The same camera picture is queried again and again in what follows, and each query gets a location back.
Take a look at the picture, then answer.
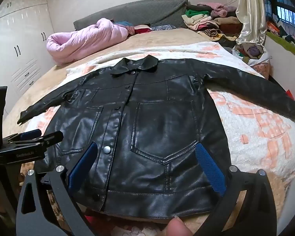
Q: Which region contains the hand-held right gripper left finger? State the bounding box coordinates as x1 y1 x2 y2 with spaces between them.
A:
16 141 99 236

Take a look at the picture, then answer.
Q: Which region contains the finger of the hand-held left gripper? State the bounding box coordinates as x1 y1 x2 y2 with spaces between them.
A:
2 128 43 144
0 131 64 161

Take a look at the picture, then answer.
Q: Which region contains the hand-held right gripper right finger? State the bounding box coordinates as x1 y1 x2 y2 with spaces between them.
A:
194 143 278 236

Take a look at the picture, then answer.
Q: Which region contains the black leather jacket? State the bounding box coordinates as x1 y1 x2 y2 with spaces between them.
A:
17 55 295 220

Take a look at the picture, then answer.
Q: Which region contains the plastic bag of clothes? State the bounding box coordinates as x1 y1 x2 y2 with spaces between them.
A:
232 43 272 67

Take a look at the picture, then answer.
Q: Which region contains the pile of folded clothes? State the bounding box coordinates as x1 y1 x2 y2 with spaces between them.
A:
181 2 244 42

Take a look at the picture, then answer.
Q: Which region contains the person's right hand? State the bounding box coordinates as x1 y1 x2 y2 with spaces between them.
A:
167 216 191 236

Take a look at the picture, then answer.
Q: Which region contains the white pink patterned blanket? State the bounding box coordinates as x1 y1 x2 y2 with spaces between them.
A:
22 42 295 202

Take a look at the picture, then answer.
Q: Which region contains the white wardrobe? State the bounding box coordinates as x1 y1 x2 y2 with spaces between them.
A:
0 0 55 115

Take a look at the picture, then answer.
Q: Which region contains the pink quilt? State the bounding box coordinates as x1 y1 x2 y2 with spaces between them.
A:
46 18 129 66

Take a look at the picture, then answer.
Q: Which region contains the bed with beige sheet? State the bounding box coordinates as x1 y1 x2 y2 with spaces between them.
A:
2 27 295 236

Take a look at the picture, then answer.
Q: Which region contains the teal cloth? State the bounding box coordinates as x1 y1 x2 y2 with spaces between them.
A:
114 20 135 29

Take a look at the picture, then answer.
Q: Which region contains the green cloth on sill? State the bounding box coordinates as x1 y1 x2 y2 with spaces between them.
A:
266 21 295 62

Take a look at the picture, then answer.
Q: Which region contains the blue patterned cloth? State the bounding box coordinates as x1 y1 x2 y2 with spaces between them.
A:
150 24 177 31

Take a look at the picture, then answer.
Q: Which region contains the grey headboard cover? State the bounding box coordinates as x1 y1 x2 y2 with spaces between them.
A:
73 0 188 30

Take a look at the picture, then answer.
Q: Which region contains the cream satin curtain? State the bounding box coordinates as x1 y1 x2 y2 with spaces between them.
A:
235 0 268 46

